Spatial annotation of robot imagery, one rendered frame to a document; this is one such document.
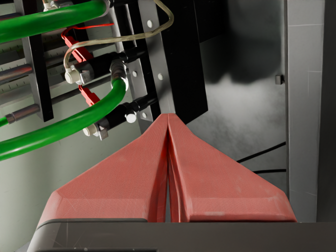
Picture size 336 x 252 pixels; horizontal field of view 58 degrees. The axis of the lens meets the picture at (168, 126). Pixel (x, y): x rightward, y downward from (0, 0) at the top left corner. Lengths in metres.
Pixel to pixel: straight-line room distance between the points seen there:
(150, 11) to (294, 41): 0.20
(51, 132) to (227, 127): 0.45
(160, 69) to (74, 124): 0.25
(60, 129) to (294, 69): 0.26
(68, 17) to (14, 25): 0.04
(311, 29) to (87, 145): 0.59
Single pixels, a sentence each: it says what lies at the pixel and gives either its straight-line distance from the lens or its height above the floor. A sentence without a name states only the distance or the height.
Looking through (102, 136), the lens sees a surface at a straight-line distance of 0.43.
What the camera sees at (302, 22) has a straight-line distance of 0.37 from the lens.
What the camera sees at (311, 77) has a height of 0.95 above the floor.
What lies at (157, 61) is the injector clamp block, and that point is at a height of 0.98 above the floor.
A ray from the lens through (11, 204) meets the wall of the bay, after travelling 0.76.
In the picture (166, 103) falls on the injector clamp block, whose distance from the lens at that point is 0.49.
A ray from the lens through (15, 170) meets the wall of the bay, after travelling 0.74.
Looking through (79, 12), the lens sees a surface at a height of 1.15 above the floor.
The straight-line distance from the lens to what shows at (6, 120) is 0.61.
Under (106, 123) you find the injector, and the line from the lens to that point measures 0.45.
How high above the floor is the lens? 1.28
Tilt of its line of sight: 36 degrees down
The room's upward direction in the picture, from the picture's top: 121 degrees counter-clockwise
